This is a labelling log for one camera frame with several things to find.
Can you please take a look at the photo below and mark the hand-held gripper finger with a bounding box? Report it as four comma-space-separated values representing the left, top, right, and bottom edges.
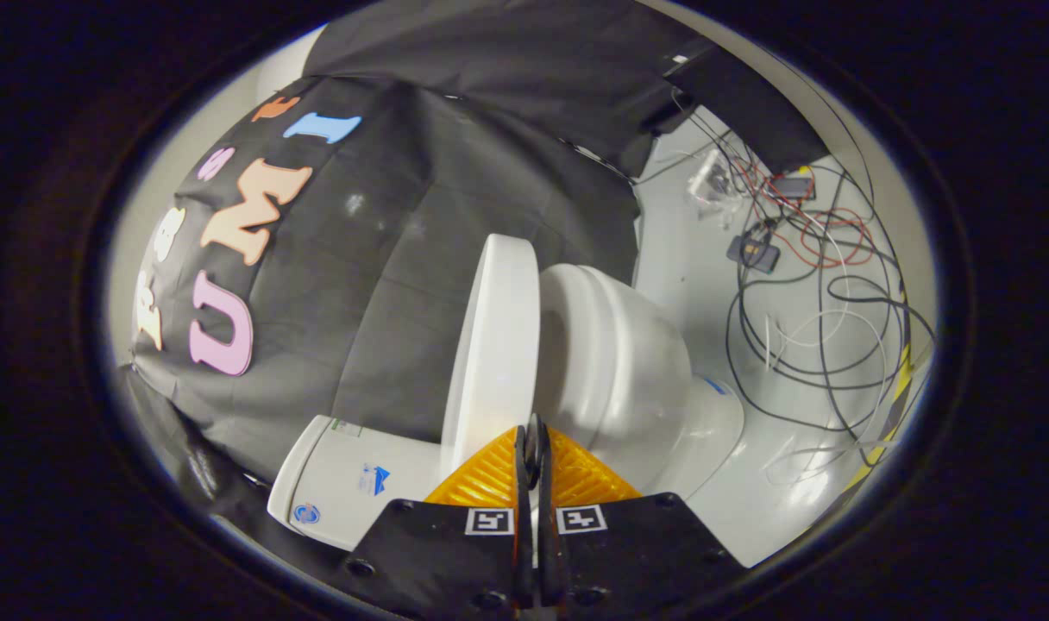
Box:
335, 423, 534, 621
533, 414, 745, 621

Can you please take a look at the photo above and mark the white toilet seat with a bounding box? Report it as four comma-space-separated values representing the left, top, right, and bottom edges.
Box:
537, 263, 629, 441

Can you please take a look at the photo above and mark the black backdrop cloth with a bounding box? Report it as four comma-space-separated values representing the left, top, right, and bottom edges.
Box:
115, 0, 827, 510

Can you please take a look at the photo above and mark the black power adapter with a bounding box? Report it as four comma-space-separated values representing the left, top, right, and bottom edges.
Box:
727, 233, 782, 275

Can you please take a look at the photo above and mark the yellow black striped tape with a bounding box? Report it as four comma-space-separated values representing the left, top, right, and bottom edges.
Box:
844, 285, 918, 492

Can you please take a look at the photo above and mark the clear plastic bag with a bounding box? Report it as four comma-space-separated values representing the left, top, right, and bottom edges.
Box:
687, 151, 737, 208

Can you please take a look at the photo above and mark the small black electronic module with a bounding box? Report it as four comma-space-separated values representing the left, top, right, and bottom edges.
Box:
770, 172, 817, 201

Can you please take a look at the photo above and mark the tangle of thin cables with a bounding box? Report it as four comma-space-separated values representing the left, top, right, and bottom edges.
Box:
637, 86, 935, 484

